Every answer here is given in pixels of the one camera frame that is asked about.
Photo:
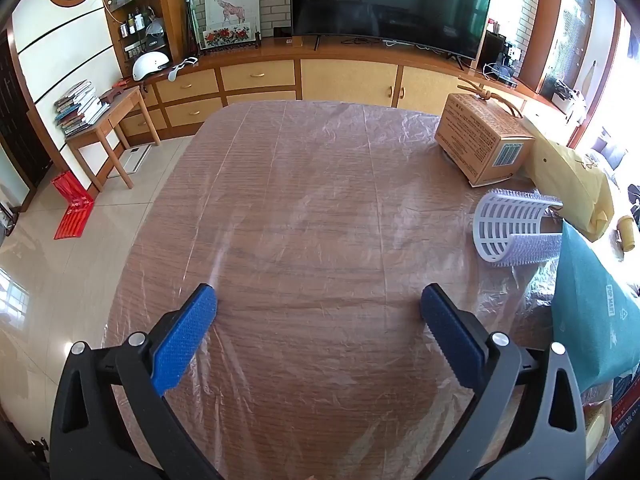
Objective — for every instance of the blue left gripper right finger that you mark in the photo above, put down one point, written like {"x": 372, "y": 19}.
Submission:
{"x": 460, "y": 336}

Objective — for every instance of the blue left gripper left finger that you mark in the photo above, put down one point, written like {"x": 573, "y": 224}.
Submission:
{"x": 178, "y": 335}

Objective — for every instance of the white slotted plastic basket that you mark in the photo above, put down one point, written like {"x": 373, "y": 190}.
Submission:
{"x": 507, "y": 228}

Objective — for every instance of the teal plastic bag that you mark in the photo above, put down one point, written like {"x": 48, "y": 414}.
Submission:
{"x": 593, "y": 317}

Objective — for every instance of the yellow paper bag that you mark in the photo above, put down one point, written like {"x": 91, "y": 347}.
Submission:
{"x": 580, "y": 186}

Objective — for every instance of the yellow paper cup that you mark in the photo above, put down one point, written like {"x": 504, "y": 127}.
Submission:
{"x": 625, "y": 229}

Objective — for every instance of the brown cardboard box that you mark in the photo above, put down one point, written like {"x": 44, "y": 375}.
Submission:
{"x": 484, "y": 134}

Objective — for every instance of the red plastic stool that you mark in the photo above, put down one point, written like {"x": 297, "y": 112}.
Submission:
{"x": 79, "y": 206}

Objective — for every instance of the white floor scale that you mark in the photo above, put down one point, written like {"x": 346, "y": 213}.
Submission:
{"x": 132, "y": 159}

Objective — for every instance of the small wooden side table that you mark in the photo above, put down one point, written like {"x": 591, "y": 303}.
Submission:
{"x": 109, "y": 121}

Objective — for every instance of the stack of books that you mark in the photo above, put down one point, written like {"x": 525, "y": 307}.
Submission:
{"x": 79, "y": 108}

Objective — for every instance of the black coffee machine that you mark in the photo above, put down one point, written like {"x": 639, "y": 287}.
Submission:
{"x": 498, "y": 58}

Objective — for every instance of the long wooden cabinet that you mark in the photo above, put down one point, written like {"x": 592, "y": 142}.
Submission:
{"x": 325, "y": 69}

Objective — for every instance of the large flat television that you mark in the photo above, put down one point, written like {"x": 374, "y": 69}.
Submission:
{"x": 451, "y": 26}

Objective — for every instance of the giraffe picture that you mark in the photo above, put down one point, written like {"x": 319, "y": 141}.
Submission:
{"x": 231, "y": 22}

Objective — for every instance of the wooden glass display shelf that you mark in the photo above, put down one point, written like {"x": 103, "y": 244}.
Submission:
{"x": 128, "y": 19}

